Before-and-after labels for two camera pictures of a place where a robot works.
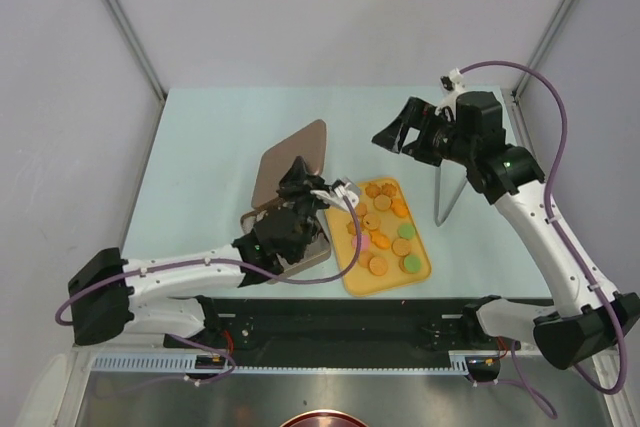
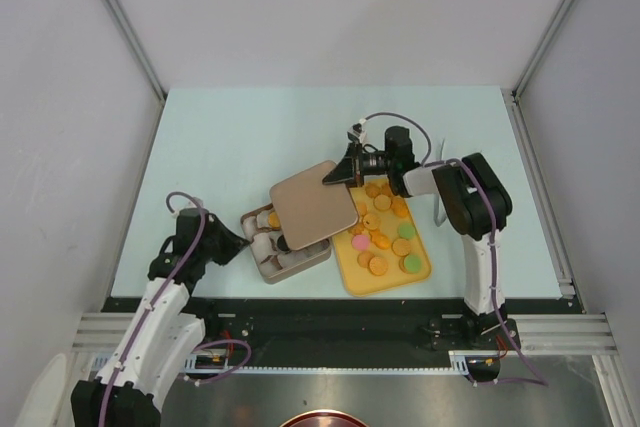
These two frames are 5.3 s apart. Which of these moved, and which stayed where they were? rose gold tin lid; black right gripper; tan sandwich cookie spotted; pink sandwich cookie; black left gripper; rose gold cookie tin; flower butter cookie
Moved: black right gripper; rose gold tin lid; black left gripper
Stayed: tan sandwich cookie spotted; pink sandwich cookie; flower butter cookie; rose gold cookie tin
